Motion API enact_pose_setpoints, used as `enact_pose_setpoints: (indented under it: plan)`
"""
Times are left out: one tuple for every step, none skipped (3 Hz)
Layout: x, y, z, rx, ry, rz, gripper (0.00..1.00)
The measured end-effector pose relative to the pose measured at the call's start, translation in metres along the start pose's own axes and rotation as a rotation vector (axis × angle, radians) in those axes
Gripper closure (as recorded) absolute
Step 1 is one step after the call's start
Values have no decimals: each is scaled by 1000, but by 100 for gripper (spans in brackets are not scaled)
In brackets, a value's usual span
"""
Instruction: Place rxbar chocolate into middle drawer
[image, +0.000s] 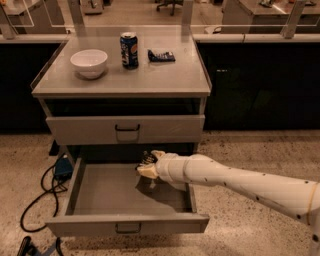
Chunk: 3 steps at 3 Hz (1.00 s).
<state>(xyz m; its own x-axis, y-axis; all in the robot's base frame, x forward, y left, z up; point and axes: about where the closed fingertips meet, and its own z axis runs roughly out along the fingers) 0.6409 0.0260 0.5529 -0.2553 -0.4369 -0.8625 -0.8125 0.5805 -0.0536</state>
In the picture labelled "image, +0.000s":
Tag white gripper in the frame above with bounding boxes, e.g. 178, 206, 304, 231
137, 150, 190, 183

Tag dark chocolate rxbar wrapper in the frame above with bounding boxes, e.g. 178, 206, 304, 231
136, 151, 158, 169

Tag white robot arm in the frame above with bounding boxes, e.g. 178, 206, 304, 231
137, 150, 320, 256

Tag grey drawer cabinet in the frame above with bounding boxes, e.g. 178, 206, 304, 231
33, 26, 211, 162

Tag open grey lower drawer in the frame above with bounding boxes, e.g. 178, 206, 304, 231
46, 158, 209, 237

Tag grey upper drawer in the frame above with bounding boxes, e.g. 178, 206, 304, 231
46, 115, 205, 145

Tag blue power adapter box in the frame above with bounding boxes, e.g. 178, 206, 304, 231
54, 157, 73, 180

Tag white ceramic bowl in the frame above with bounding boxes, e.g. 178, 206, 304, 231
70, 49, 108, 79

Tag blue pepsi can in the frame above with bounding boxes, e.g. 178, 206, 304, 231
120, 32, 139, 69

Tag black object bottom left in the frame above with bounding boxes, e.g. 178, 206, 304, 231
17, 236, 37, 256

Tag black office chair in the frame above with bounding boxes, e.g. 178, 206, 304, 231
155, 0, 184, 17

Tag grey background desk right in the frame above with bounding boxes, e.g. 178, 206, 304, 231
221, 0, 320, 34

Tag black power cable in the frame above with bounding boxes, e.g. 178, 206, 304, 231
19, 164, 69, 233

